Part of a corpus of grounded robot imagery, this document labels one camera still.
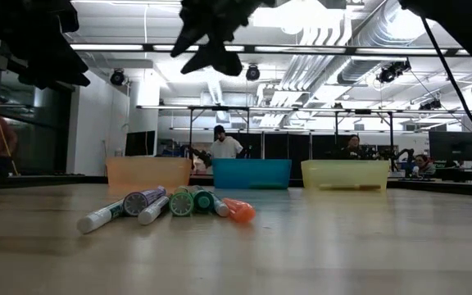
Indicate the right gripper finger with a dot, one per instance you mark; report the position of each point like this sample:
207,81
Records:
191,41
219,59

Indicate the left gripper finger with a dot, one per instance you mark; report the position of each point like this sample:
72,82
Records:
64,80
66,57

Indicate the purple highlighter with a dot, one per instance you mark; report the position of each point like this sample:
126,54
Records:
135,203

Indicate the teal highlighter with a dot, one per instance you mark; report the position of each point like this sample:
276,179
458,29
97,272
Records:
203,201

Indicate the green-capped thin white marker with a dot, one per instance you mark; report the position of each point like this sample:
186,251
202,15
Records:
92,221

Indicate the green highlighter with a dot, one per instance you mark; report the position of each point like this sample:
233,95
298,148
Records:
181,204

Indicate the orange marker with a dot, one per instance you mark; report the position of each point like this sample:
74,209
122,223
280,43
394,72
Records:
242,212

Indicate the brown-capped thin white marker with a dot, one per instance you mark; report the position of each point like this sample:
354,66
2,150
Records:
150,214

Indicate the purple-capped thin white marker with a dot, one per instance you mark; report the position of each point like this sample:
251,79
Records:
342,187

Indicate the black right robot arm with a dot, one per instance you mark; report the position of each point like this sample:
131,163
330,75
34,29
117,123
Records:
465,28

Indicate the black distant robot arm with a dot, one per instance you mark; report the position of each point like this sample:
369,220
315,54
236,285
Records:
203,157
404,157

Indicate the black ceiling spotlight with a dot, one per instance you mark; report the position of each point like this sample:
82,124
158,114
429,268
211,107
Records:
252,73
117,77
391,71
430,104

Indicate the black monitor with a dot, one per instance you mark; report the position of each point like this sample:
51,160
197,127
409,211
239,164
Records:
139,143
453,145

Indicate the blue plastic bin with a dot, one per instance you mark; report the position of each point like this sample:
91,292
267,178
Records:
252,172

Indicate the orange translucent plastic bin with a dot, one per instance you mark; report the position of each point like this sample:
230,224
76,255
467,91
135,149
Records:
148,172

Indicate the yellow translucent plastic bin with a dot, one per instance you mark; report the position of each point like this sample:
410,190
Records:
344,174

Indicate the silver ventilation duct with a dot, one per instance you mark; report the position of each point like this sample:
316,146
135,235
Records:
377,33

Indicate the black distant rig frame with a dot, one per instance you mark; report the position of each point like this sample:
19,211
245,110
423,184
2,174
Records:
391,135

